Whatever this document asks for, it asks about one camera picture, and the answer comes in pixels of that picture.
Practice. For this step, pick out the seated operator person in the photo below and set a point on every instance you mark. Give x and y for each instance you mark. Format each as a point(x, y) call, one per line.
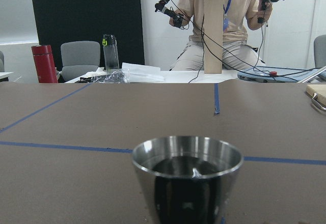
point(239, 16)

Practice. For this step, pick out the grey office chair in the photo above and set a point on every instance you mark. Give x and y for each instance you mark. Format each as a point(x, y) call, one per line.
point(78, 58)

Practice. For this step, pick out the red thermos bottle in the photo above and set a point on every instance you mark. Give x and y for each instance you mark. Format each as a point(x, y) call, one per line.
point(44, 63)

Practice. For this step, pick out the bamboo cutting board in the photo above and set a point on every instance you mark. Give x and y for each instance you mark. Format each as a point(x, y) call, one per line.
point(316, 93)

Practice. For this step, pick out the blue teach pendant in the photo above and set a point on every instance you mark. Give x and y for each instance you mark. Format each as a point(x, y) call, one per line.
point(265, 74)

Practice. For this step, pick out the wooden post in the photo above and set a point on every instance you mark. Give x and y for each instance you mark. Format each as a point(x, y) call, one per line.
point(213, 36)

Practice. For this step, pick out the plastic bag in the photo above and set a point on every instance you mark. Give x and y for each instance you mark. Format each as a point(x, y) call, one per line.
point(110, 76)

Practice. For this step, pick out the steel double jigger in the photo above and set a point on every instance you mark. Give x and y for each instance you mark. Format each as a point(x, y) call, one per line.
point(186, 179)

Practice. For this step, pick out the clear water bottle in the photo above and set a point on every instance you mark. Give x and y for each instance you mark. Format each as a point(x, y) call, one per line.
point(110, 51)

